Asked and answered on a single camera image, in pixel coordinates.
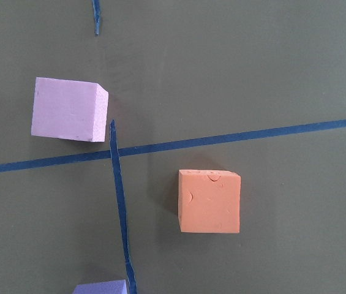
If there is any orange foam cube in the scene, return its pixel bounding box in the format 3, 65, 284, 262
178, 170, 241, 233

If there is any pink foam cube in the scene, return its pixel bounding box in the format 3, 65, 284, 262
31, 77, 109, 142

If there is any purple foam cube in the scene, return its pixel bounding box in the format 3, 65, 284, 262
72, 280, 127, 294

